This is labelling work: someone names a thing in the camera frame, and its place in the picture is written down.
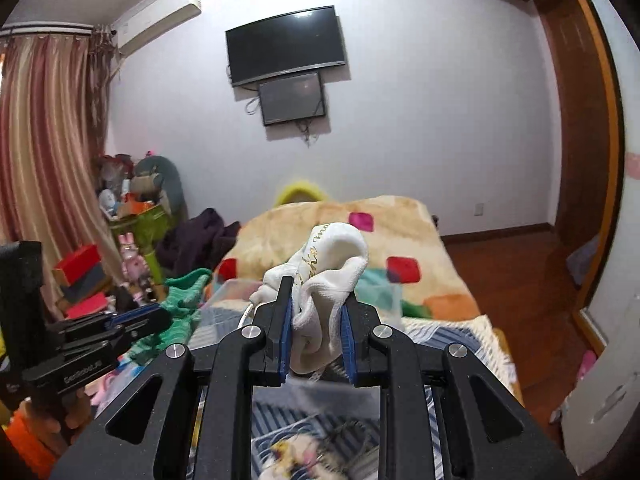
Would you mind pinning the pink rabbit toy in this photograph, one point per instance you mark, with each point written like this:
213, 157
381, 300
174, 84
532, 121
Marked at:
134, 266

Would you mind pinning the white air conditioner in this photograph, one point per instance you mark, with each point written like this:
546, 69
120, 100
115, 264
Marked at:
137, 29

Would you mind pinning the wall mounted black television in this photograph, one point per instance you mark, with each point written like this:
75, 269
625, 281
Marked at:
285, 44

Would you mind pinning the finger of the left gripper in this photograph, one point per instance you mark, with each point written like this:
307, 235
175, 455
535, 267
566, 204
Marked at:
135, 334
133, 316

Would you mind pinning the small dark wall monitor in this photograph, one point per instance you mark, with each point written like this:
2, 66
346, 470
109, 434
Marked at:
291, 98

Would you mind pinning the yellow fluffy object behind blanket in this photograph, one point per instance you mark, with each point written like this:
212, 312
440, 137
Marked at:
301, 191

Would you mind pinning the white sock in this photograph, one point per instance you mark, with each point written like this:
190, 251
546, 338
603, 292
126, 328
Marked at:
325, 289

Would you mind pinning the yellow plush doll head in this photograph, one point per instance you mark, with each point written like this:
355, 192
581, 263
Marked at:
302, 456

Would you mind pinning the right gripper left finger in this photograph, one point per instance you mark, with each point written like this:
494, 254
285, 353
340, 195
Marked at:
271, 363

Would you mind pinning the red box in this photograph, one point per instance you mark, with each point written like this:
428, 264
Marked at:
76, 265

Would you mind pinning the grey green plush toy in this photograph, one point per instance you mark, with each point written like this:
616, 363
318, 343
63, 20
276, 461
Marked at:
156, 178

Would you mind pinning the brown wooden door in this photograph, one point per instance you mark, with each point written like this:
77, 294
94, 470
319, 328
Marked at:
592, 131

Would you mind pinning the clear plastic storage box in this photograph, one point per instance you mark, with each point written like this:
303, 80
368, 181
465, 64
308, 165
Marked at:
221, 314

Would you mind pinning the colourful fleece blanket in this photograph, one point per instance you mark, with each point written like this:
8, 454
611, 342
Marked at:
394, 237

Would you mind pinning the dark purple garment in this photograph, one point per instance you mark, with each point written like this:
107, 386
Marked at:
200, 242

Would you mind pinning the white wardrobe with hearts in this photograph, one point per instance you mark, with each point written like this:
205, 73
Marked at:
601, 419

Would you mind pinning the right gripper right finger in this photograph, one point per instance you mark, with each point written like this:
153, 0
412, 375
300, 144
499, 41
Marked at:
363, 363

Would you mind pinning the green cardboard box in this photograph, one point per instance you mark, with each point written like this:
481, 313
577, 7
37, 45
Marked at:
148, 229

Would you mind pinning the striped red beige curtain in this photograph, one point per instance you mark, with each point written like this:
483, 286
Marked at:
54, 104

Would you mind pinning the navy white patterned tablecloth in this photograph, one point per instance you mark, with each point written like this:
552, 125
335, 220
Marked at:
318, 406

